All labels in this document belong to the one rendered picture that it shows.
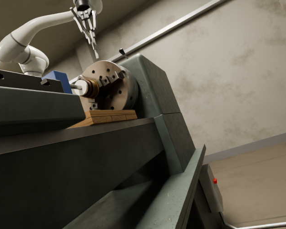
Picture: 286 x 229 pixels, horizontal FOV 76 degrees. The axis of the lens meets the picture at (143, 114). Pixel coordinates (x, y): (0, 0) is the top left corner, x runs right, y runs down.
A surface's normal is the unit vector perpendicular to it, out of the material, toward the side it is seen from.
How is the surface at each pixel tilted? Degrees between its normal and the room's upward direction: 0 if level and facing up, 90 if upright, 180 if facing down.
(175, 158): 90
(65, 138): 90
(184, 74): 90
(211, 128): 90
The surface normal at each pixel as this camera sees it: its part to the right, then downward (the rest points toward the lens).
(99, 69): -0.37, 0.03
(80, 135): 0.86, -0.36
